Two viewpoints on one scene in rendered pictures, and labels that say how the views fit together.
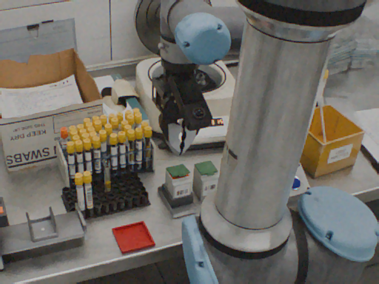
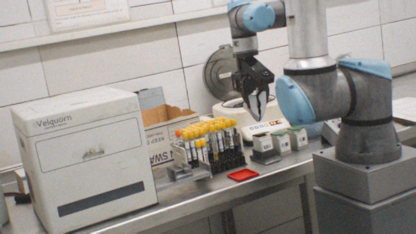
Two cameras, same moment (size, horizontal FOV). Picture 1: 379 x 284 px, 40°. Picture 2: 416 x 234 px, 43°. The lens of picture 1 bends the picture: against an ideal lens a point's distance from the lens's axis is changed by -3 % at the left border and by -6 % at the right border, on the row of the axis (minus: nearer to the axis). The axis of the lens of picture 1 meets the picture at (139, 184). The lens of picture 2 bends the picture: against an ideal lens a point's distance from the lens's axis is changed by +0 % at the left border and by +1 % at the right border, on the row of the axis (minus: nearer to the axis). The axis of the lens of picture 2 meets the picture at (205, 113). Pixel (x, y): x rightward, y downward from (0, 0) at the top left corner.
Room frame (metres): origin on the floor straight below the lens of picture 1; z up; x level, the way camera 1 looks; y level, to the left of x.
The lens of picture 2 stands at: (-0.66, 0.23, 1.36)
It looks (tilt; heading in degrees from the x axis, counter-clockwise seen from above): 12 degrees down; 354
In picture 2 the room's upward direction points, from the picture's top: 9 degrees counter-clockwise
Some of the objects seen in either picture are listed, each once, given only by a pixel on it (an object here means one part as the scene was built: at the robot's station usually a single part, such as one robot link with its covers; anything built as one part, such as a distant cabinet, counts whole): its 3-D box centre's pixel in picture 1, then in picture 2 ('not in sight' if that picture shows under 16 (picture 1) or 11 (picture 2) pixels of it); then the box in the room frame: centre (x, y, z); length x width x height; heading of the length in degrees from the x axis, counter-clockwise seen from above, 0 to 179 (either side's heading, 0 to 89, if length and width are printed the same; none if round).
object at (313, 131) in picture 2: not in sight; (308, 124); (0.97, -0.27, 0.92); 0.10 x 0.07 x 0.10; 101
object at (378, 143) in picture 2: not in sight; (366, 134); (0.49, -0.26, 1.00); 0.15 x 0.15 x 0.10
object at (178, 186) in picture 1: (178, 185); (262, 145); (0.84, -0.08, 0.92); 0.05 x 0.04 x 0.06; 20
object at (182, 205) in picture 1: (177, 195); (264, 154); (0.84, -0.08, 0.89); 0.09 x 0.05 x 0.04; 20
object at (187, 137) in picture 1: (183, 130); (257, 104); (0.87, -0.09, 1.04); 0.06 x 0.03 x 0.09; 20
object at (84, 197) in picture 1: (104, 180); (212, 151); (0.85, 0.07, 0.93); 0.17 x 0.09 x 0.11; 109
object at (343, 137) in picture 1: (322, 140); not in sight; (1.00, -0.44, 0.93); 0.13 x 0.13 x 0.10; 24
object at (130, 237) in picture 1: (133, 237); (242, 174); (0.73, 0.01, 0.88); 0.07 x 0.07 x 0.01; 19
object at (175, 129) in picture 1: (169, 133); (249, 107); (0.86, -0.06, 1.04); 0.06 x 0.03 x 0.09; 20
